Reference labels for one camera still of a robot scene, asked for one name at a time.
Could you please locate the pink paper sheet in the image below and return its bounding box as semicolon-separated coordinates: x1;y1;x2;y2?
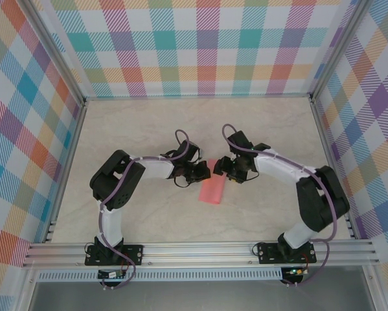
198;157;227;205

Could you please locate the small circuit board green light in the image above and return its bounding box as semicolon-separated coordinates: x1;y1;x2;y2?
286;267;311;277

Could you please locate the grey metal panel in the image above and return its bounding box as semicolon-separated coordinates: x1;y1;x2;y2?
20;280;381;311

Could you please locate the right thin black camera cable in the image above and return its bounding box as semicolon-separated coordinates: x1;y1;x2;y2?
244;167;260;185

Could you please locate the thin black camera cable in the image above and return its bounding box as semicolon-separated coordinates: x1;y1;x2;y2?
173;174;192;189
244;167;260;185

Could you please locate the left thin black camera cable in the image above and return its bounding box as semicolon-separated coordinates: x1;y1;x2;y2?
173;174;192;189

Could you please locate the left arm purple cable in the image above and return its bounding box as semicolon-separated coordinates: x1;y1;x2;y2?
97;129;194;291

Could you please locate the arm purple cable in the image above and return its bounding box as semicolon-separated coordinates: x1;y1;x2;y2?
97;129;194;291
222;122;340;288

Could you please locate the thin wall base strip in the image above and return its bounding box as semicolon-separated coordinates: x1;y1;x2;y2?
83;92;313;102

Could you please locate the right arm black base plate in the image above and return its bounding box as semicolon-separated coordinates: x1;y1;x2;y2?
257;242;316;265

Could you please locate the slotted aluminium mounting rail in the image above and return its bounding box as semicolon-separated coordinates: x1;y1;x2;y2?
21;238;381;269

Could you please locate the aluminium frame side rail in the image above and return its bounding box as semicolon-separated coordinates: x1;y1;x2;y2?
310;95;359;240
43;97;89;244

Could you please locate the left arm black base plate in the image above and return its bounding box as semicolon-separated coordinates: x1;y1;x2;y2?
85;244;144;266

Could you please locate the perforated metal cable tray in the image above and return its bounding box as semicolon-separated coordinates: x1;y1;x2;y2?
37;267;284;282

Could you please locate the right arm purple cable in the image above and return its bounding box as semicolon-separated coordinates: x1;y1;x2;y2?
222;122;340;288

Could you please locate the aluminium frame corner post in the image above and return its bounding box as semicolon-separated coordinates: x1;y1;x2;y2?
18;0;87;101
308;0;366;98

